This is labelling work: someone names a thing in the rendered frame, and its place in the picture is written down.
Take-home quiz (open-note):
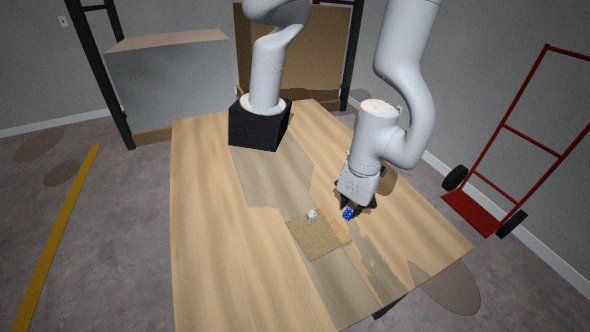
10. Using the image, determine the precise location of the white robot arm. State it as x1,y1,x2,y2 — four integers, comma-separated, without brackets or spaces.
240,0,442,178

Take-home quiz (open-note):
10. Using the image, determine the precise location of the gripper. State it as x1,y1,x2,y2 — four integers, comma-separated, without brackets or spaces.
334,161,380,218

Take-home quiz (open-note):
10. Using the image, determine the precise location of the dark blue die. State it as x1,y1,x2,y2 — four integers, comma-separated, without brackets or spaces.
342,208,354,221

